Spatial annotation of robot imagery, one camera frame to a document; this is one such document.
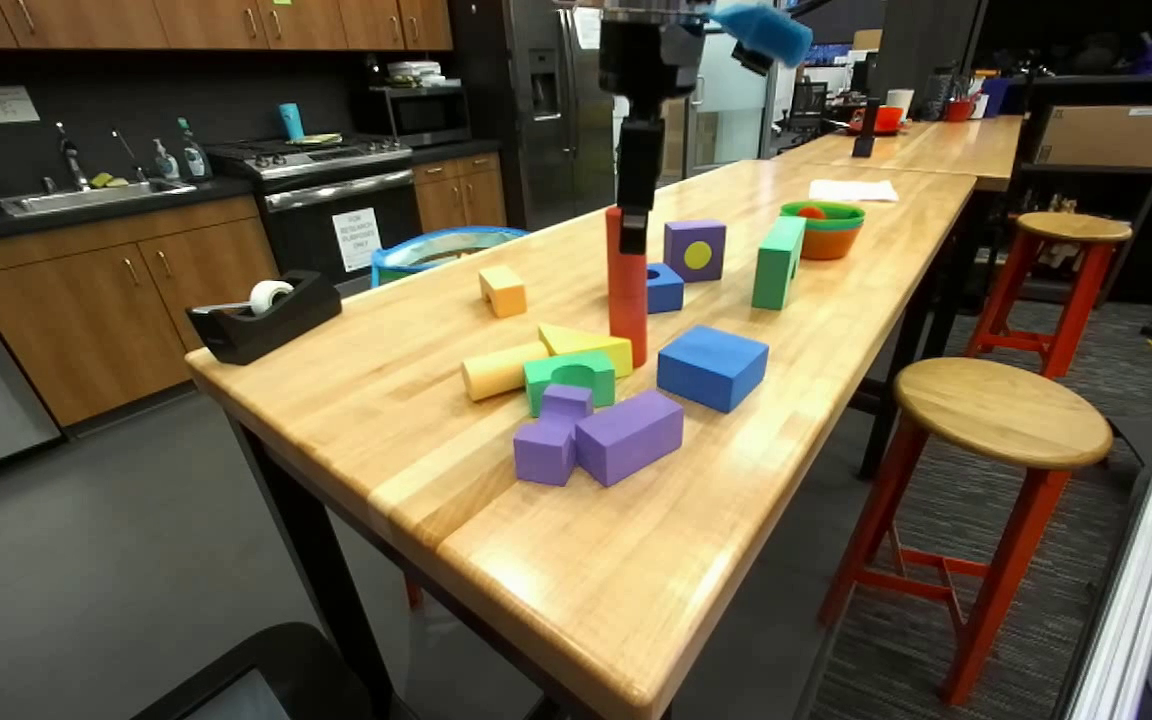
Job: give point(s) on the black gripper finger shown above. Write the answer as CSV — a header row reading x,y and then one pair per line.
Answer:
x,y
630,164
655,164

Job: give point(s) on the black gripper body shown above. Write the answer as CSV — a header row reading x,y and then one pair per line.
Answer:
x,y
649,62

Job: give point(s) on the orange cylinder block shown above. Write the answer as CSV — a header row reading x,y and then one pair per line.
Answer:
x,y
630,285

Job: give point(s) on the white robot base platform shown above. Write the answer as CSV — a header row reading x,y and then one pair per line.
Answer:
x,y
1139,602

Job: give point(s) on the purple block yellow circle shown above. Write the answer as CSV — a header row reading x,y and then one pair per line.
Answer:
x,y
699,248

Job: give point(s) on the blue block with hole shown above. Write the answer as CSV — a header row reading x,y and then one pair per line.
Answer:
x,y
666,285

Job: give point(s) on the teal arch block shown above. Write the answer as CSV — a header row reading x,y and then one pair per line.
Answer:
x,y
776,264

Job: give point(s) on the yellow triangle block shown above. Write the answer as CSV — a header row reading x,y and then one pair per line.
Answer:
x,y
591,345

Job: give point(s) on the blue solid foam block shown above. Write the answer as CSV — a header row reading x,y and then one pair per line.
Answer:
x,y
712,368

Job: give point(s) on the small green arch block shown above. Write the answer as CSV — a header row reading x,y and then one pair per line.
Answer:
x,y
568,372

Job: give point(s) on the yellow cylinder block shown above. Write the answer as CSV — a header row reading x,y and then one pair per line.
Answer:
x,y
499,372

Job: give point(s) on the purple rectangular block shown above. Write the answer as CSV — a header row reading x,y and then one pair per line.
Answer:
x,y
630,437

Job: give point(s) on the purple notched block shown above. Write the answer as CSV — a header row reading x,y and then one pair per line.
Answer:
x,y
544,446

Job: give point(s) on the black refrigerator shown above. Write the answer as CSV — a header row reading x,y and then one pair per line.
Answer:
x,y
536,123

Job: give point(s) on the red ball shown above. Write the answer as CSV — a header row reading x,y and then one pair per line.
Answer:
x,y
811,214

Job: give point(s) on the narrow wooden base cabinet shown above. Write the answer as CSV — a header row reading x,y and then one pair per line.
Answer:
x,y
456,191

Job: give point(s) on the small orange-yellow cube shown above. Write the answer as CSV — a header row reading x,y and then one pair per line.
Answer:
x,y
505,292

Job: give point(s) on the orange bowl green rim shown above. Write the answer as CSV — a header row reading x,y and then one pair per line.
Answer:
x,y
834,242

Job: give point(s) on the white paper sheet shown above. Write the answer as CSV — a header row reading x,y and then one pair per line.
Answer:
x,y
854,191

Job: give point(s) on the black bottle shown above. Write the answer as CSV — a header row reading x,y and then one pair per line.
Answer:
x,y
864,127

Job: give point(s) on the steel microwave oven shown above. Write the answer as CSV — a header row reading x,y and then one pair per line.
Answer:
x,y
416,112

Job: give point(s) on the red bowl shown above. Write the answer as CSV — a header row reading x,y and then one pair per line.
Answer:
x,y
880,117

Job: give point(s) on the white paper sign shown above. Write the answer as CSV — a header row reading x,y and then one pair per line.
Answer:
x,y
359,242

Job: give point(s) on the steel kitchen oven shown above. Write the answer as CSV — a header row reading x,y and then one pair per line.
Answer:
x,y
337,201

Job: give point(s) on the blue cup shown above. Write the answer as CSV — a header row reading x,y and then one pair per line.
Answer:
x,y
292,123

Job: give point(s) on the white tape roll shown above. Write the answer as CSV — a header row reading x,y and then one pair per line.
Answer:
x,y
269,292

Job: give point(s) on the black tape dispenser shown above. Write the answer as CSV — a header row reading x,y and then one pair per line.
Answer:
x,y
263,328

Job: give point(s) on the wooden stool orange legs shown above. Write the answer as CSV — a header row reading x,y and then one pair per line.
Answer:
x,y
1071,230
1001,415

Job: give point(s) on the black framed cardboard box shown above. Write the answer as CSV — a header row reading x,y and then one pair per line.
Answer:
x,y
1102,134

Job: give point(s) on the steel kitchen sink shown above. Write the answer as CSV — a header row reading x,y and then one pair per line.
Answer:
x,y
80,198

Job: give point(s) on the wide wooden base cabinet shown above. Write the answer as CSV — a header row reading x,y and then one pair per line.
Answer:
x,y
96,314

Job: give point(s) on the black chair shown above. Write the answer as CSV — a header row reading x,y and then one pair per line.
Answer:
x,y
269,673

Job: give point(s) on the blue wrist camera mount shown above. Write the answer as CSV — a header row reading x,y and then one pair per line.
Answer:
x,y
760,29

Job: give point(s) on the wooden wall cabinets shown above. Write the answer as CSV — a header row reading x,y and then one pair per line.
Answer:
x,y
202,20

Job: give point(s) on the black table frame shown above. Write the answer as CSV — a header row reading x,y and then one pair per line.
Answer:
x,y
316,562

